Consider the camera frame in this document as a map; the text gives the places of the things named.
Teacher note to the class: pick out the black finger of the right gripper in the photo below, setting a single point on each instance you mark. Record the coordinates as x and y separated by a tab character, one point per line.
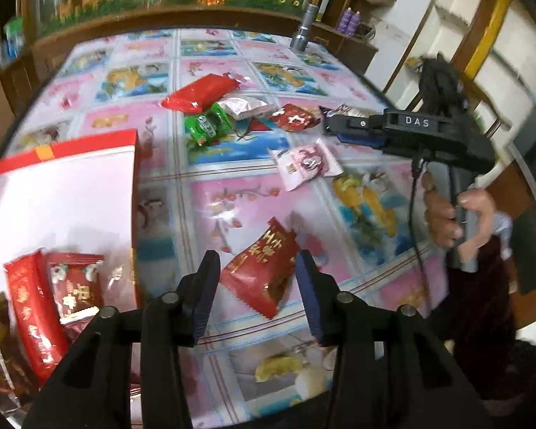
344	124

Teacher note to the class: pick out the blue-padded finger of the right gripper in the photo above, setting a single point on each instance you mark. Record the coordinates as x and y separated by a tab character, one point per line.
363	140

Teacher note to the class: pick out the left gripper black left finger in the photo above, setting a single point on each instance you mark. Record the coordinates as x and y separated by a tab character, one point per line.
197	292

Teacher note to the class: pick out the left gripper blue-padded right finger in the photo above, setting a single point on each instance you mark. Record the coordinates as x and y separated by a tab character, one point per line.
319	296

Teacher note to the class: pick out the red flower snack packet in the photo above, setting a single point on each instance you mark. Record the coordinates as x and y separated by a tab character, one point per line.
293	119

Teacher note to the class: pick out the pink bear snack packet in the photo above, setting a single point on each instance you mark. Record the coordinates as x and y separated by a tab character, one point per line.
304	163

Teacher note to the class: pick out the red snack pack gold letters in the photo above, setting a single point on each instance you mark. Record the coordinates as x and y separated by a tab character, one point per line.
259	275

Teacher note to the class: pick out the clear brown snack packet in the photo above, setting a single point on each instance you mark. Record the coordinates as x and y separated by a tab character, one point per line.
18	385

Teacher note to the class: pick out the person right hand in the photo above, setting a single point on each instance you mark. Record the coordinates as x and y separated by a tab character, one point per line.
444	226

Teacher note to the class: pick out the white pink snack packet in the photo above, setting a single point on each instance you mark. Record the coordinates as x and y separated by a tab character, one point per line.
241	107

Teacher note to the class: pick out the purple bottle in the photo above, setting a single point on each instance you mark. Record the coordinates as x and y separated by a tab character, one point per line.
344	20
353	24

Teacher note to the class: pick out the colourful cartoon tablecloth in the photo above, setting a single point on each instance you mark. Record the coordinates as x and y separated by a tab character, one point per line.
221	196

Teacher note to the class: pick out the dark red snack packet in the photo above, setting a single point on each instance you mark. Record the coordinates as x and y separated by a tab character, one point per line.
74	280

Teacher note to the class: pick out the green snack packet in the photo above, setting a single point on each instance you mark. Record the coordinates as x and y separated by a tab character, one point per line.
208	126

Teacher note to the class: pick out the long red snack bag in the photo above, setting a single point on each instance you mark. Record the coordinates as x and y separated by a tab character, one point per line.
198	96

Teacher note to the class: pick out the red gift box tray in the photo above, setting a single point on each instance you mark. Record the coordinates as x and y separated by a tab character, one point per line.
76	196

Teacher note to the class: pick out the wooden flower display cabinet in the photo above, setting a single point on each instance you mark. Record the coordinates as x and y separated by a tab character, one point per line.
22	79

